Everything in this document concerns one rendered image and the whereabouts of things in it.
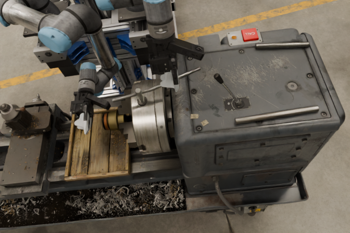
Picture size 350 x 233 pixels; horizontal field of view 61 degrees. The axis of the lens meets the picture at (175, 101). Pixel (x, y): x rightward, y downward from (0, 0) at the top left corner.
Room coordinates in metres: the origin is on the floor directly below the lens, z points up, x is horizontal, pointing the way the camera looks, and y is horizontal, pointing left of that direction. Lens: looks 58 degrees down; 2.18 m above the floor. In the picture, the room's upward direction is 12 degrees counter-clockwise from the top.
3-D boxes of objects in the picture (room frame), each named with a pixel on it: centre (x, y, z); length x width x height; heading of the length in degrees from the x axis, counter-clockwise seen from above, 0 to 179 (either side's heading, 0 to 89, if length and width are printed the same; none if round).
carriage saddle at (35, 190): (0.71, 0.78, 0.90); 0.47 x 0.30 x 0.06; 174
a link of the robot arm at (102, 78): (0.94, 0.37, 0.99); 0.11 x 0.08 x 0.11; 134
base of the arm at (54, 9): (1.31, 0.57, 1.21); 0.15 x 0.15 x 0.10
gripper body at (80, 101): (0.77, 0.41, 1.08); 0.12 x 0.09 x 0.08; 174
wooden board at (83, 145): (0.66, 0.40, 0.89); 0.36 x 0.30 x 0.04; 174
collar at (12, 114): (0.78, 0.72, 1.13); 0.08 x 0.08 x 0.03
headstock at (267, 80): (0.61, -0.29, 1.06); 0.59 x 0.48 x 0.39; 84
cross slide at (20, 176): (0.72, 0.73, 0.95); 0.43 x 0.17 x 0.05; 174
